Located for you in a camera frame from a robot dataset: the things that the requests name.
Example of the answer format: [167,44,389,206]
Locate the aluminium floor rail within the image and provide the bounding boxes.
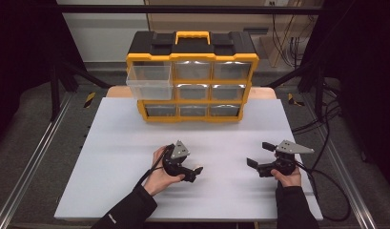
[0,92,74,229]
[301,94,379,229]

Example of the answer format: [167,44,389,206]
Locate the black curtain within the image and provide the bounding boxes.
[0,0,86,147]
[301,0,390,194]

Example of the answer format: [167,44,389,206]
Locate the black metal crossbar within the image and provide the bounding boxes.
[55,4,331,14]

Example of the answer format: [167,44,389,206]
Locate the black metal frame stand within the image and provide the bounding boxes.
[49,60,112,122]
[264,61,327,119]

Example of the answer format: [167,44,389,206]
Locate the yellow black drawer organizer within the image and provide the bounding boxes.
[125,30,260,124]

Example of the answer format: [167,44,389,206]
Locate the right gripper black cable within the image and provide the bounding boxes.
[294,159,352,222]

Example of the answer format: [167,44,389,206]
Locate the yellow black floor tape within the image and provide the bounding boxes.
[83,91,97,109]
[286,93,307,108]

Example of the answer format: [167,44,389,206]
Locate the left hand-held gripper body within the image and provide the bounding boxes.
[161,139,197,184]

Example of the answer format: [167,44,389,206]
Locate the single clear plastic drawer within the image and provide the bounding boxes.
[125,64,174,101]

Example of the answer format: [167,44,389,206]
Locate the person's right hand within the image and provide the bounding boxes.
[270,166,302,188]

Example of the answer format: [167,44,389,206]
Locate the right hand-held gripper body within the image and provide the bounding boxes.
[257,139,316,178]

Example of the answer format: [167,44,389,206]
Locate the black floor cables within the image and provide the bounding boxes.
[291,79,343,135]

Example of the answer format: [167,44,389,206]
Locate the grid of clear drawers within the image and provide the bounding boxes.
[144,60,253,117]

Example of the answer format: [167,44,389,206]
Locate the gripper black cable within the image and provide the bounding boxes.
[135,144,174,189]
[294,159,352,222]

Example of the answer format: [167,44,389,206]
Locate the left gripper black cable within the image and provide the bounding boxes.
[135,144,174,189]

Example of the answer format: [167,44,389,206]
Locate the wooden table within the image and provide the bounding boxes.
[105,85,278,100]

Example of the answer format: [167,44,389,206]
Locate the person's left hand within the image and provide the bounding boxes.
[142,145,178,198]

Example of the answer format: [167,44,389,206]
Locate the hanging black cable bundle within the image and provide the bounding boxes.
[271,13,312,70]

